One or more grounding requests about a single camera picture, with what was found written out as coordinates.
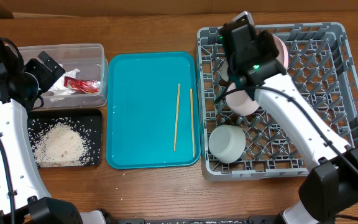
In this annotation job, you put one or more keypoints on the black rectangular tray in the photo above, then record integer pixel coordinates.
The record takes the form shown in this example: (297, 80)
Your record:
(92, 124)

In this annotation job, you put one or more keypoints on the wooden chopstick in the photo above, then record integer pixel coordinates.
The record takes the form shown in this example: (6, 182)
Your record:
(176, 116)
(192, 123)

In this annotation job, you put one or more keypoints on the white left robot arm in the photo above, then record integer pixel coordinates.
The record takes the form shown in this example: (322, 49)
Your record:
(23, 195)

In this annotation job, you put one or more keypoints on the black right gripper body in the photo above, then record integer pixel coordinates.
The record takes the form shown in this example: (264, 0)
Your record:
(261, 45)

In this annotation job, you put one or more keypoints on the grey small bowl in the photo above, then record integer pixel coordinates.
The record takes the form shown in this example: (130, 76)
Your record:
(227, 143)

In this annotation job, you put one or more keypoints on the teal plastic tray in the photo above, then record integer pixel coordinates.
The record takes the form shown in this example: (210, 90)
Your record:
(141, 108)

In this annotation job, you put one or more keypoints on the white napkin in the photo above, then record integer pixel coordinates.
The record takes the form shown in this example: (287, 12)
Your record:
(64, 82)

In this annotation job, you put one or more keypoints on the grey plastic dish rack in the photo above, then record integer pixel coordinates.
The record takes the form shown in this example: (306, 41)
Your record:
(322, 69)

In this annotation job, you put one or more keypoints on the pink bowl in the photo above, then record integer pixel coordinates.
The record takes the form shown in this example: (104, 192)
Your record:
(241, 103)

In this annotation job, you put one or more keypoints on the pile of white rice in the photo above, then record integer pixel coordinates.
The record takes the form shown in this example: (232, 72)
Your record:
(61, 144)

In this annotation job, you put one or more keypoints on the red snack wrapper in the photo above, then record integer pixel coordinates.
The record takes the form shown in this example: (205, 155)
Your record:
(83, 86)

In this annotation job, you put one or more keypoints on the clear plastic waste bin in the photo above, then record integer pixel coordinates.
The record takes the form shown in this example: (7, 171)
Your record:
(80, 61)

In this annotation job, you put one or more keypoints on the pink plate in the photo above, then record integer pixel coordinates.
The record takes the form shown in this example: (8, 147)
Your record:
(282, 57)

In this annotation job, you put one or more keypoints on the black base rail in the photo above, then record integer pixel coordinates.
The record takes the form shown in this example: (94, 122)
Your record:
(250, 220)

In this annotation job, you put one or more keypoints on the white paper cup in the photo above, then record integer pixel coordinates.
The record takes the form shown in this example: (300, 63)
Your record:
(224, 71)

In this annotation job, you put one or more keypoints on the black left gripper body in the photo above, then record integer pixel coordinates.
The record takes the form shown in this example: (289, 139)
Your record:
(45, 78)

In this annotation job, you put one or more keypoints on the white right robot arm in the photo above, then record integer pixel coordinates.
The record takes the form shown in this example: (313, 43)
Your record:
(332, 182)

